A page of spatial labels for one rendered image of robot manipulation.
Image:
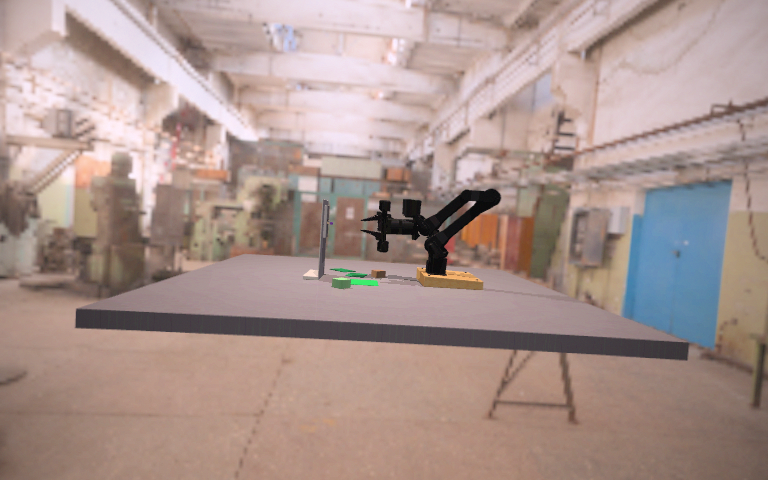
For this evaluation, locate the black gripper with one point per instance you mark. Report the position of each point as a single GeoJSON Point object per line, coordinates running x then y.
{"type": "Point", "coordinates": [388, 226]}

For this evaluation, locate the small light green block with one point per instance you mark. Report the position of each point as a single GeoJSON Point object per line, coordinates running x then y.
{"type": "Point", "coordinates": [341, 283]}

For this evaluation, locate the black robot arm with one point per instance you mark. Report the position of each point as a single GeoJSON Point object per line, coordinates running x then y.
{"type": "Point", "coordinates": [434, 245]}

